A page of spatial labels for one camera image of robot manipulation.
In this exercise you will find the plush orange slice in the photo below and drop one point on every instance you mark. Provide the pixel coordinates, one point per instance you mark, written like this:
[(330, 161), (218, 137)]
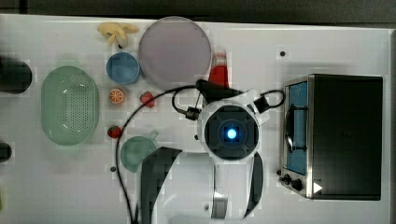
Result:
[(116, 96)]

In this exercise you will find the black cylinder upper left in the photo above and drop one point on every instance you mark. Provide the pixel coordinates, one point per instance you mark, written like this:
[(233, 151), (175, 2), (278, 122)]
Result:
[(15, 76)]

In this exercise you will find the plush strawberry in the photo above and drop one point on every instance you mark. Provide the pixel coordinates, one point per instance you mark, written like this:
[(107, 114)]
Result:
[(147, 99), (114, 132)]

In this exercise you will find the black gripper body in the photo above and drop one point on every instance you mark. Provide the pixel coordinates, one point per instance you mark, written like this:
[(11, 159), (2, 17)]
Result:
[(213, 92)]

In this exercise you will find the round pink plate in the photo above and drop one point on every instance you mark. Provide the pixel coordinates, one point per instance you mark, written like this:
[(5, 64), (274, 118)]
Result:
[(174, 52)]

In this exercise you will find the blue bowl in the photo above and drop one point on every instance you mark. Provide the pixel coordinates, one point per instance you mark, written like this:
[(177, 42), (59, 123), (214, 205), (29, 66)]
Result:
[(123, 68)]

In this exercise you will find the silver black toaster oven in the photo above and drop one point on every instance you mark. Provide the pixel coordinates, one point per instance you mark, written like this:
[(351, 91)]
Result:
[(332, 137)]

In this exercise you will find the green cup with handle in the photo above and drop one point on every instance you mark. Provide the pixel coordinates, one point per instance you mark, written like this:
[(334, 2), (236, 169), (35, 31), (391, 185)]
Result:
[(136, 149)]

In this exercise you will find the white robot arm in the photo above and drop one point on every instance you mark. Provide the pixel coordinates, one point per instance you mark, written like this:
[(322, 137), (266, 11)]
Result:
[(223, 181)]

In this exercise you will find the red plush ketchup bottle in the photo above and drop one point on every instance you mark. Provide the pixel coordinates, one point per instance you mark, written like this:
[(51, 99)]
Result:
[(219, 71)]

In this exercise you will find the yellow plush banana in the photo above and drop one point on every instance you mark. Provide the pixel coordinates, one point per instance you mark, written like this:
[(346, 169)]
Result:
[(115, 32)]

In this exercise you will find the black cylinder lower left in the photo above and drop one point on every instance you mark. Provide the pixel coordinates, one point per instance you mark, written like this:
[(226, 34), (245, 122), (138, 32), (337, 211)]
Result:
[(5, 152)]

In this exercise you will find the green perforated colander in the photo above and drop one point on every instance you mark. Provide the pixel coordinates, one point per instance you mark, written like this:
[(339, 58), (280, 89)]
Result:
[(69, 106)]

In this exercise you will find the black cylinder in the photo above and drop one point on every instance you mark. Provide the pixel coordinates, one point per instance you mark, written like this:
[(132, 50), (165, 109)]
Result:
[(5, 152), (15, 76)]

